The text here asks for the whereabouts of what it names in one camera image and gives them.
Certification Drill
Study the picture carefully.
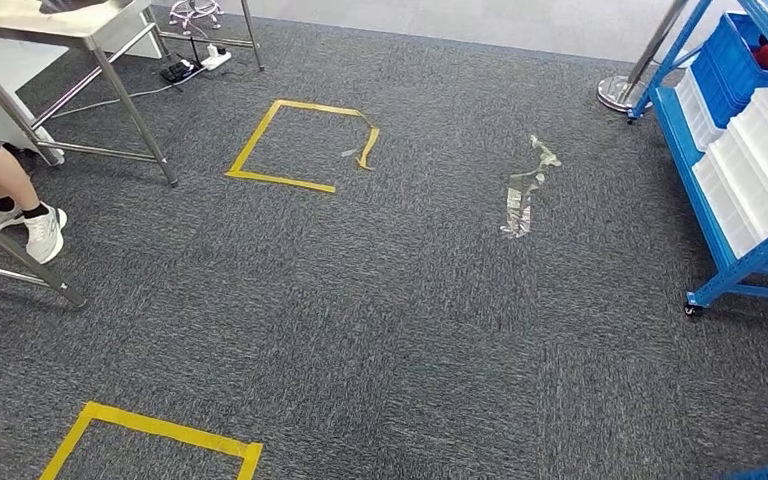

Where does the straight yellow tape line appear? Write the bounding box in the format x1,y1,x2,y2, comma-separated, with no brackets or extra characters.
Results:
224,168,338,196
224,98,288,179

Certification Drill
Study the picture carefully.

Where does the clear plastic bag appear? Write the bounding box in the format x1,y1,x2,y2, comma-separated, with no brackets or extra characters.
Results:
497,133,564,241

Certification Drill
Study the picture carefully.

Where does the loose yellow tape strip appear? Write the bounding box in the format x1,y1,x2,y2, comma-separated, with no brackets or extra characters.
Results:
275,98,383,173

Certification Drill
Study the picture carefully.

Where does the black power adapter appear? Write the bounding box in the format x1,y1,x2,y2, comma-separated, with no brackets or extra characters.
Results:
157,58,200,86

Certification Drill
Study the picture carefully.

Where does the yellow floor tape square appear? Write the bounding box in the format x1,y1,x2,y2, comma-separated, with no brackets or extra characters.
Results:
37,400,265,480

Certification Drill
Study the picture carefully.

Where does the blue plastic crate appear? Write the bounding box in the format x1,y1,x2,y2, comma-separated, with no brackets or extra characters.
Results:
689,11,768,131

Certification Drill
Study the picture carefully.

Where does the dark grey tray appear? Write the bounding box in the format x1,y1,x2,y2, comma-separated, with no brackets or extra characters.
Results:
37,0,111,15

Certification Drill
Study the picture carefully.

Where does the white partition panel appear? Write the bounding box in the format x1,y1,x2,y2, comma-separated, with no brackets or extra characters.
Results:
0,33,164,168

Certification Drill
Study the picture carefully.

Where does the steel table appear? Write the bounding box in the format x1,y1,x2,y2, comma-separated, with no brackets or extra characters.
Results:
0,0,267,189

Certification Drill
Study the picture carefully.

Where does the chrome stanchion post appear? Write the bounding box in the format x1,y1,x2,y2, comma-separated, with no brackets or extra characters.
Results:
595,0,692,116

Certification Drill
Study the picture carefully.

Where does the grey floor cable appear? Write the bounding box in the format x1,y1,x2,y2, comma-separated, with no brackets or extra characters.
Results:
48,65,207,121

